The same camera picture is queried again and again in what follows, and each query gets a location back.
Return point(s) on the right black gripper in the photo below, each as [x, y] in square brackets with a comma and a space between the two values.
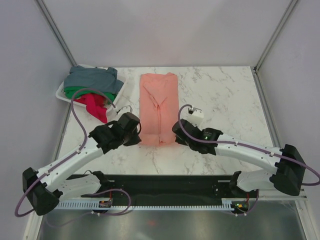
[178, 140]

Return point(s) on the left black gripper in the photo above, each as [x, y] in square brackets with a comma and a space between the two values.
[135, 140]

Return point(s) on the salmon pink t shirt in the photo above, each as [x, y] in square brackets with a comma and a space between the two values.
[158, 108]

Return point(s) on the white plastic laundry basket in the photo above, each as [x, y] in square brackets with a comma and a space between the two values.
[108, 103]

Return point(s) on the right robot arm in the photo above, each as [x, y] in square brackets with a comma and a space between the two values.
[282, 169]

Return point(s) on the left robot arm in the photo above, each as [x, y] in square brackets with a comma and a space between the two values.
[46, 187]

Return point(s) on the red t shirt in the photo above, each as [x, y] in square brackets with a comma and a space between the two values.
[95, 106]

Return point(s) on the grey blue t shirt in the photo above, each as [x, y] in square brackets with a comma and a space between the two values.
[101, 79]

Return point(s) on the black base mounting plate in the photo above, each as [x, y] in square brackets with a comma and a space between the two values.
[171, 189]

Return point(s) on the green t shirt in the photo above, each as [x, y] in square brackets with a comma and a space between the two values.
[70, 91]

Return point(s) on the white slotted cable duct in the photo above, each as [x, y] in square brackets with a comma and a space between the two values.
[100, 205]

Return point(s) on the left aluminium frame post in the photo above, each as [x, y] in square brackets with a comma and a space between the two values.
[43, 8]

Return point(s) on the aluminium frame post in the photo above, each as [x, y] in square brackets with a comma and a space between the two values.
[43, 8]
[276, 33]

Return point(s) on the right aluminium frame post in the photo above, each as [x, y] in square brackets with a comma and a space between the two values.
[276, 33]

